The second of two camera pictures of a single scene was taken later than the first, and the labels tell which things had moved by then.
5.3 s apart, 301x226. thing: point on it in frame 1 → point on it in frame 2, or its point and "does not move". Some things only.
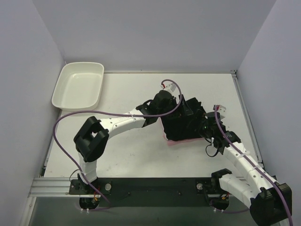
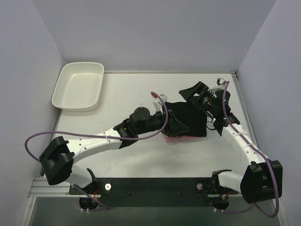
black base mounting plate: [147, 192] does not move
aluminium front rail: [53, 187] does not move
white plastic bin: [80, 87] does not move
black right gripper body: [202, 121] → [200, 95]
